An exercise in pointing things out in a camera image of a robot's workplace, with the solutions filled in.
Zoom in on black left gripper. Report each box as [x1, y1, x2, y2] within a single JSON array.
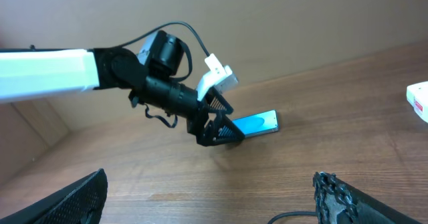
[[187, 87, 245, 146]]

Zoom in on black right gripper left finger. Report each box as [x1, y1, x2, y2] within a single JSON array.
[[1, 169, 108, 224]]

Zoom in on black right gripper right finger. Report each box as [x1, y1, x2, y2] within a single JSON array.
[[313, 172, 419, 224]]

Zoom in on smartphone with teal screen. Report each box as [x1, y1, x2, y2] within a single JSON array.
[[232, 110, 280, 138]]

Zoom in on black charger cable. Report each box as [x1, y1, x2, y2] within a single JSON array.
[[266, 211, 318, 224]]

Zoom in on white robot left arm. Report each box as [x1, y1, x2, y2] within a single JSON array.
[[1, 31, 245, 146]]

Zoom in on white power strip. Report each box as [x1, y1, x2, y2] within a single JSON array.
[[406, 82, 428, 122]]

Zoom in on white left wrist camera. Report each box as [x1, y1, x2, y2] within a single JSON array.
[[196, 53, 239, 102]]

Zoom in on black left camera cable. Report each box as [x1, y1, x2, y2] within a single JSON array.
[[120, 21, 211, 58]]

